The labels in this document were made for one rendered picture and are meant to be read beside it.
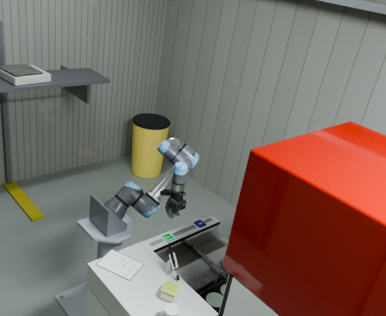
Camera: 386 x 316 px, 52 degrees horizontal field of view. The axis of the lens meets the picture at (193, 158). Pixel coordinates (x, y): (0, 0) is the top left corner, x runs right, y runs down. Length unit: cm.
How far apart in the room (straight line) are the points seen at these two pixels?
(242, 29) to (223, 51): 33
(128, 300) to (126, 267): 22
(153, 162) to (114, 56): 129
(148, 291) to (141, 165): 286
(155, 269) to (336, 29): 245
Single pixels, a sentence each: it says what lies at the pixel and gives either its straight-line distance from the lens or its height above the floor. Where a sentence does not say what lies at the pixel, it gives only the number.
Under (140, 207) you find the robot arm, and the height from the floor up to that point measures 100.
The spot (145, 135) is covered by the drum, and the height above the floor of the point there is 58.
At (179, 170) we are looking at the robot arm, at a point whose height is 144.
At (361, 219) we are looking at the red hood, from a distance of 136.
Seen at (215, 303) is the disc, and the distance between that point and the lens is 215.
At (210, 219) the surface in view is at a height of 96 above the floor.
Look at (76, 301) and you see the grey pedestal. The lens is 330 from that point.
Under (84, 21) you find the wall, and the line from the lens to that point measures 443.
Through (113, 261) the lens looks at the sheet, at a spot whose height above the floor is 97.
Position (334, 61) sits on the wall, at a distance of 362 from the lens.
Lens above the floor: 243
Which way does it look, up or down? 26 degrees down
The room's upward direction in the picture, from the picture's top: 10 degrees clockwise
